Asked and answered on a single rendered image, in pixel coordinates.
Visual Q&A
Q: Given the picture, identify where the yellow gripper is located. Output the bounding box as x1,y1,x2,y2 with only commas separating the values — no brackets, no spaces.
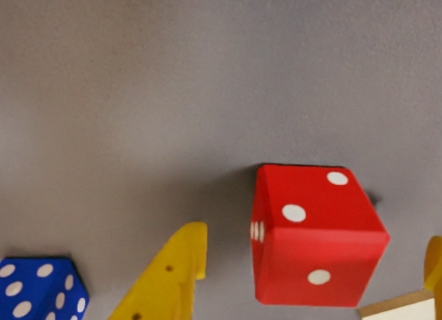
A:
107,222,442,320

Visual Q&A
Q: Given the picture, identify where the red die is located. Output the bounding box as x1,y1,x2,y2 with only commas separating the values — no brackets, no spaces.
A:
250,165,391,308

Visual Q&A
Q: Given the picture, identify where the beige flat mat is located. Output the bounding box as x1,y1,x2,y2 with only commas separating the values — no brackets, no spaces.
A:
358,289,434,320

